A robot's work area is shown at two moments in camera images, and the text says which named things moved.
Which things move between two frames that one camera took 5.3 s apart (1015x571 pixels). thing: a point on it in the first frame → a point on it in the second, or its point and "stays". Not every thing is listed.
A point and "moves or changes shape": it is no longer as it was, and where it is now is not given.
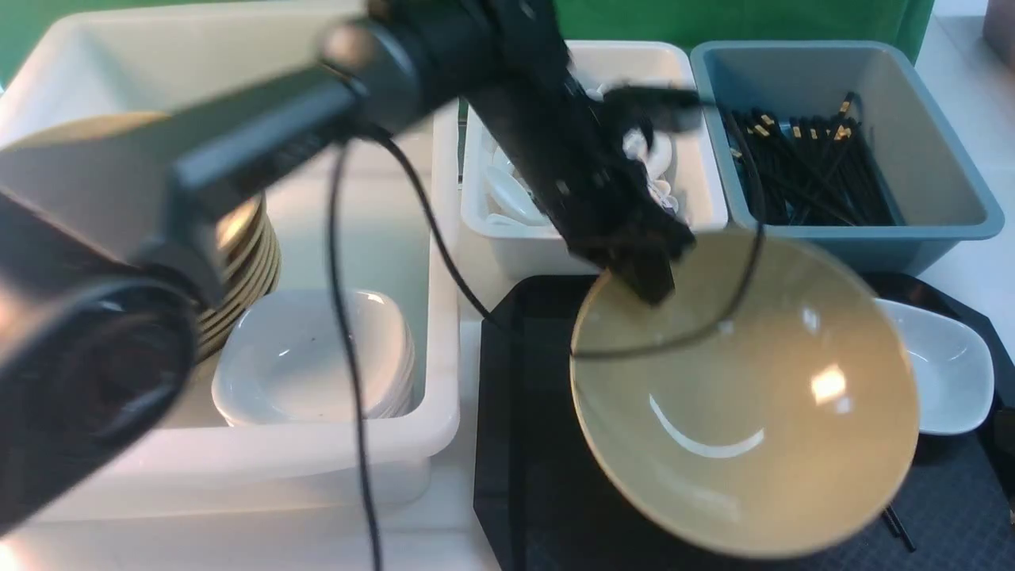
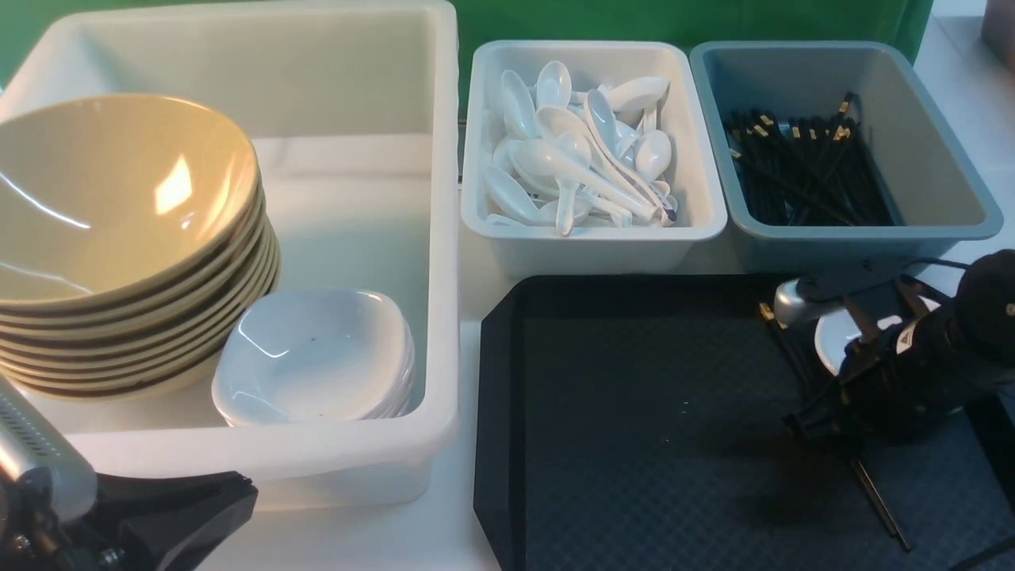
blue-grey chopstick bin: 854,146 stays
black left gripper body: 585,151 → 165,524
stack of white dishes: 283,360 stays
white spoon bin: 510,224 stays
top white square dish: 283,359 stays
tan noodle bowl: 766,408 moves or changes shape
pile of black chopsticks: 813,171 stays
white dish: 952,365 moves or changes shape
